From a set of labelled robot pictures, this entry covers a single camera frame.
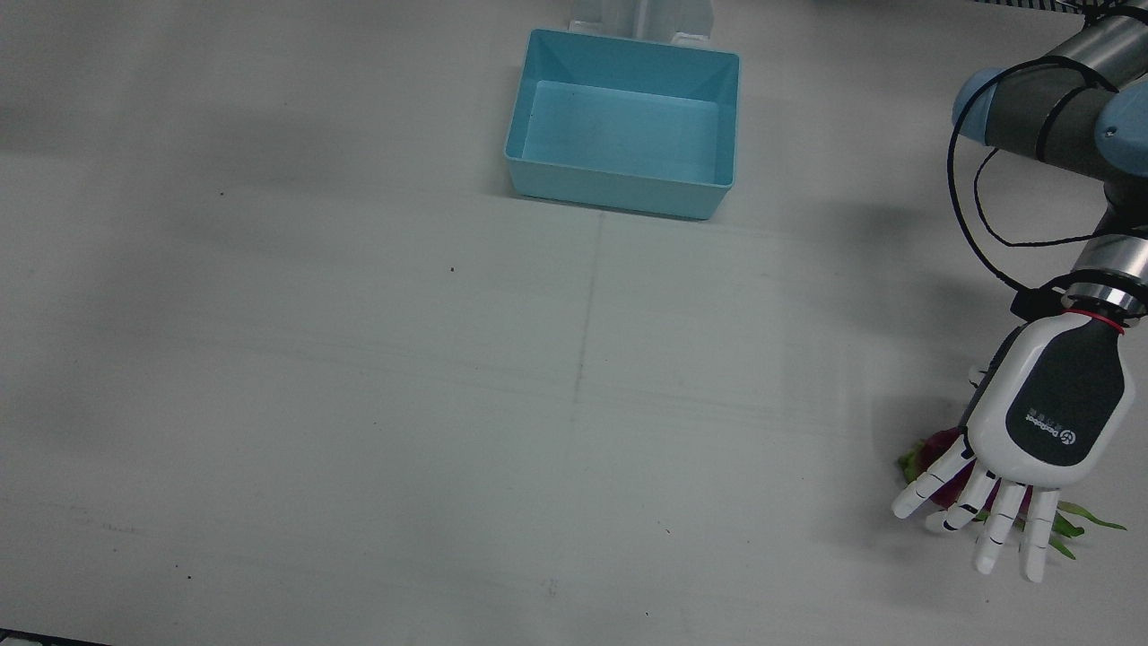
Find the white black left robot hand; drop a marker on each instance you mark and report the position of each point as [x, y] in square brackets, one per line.
[1049, 404]

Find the red dragon fruit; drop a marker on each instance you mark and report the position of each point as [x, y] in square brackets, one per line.
[937, 444]

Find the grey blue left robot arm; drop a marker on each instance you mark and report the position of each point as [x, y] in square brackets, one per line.
[1031, 126]

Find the light blue plastic bin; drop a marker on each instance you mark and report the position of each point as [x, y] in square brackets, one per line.
[628, 126]

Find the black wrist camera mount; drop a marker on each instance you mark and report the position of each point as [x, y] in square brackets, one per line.
[1031, 302]

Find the aluminium profile post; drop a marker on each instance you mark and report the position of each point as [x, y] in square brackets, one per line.
[641, 18]

